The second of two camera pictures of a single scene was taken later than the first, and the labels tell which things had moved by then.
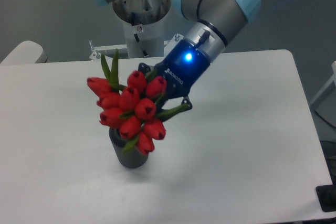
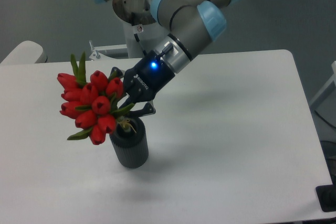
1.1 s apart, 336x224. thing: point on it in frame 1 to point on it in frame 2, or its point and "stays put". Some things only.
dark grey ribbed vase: x=133 y=158 stays put
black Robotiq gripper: x=182 y=68 to x=143 y=81
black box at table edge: x=326 y=194 stays put
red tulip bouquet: x=132 y=109 to x=92 y=101
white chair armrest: x=27 y=52 stays put
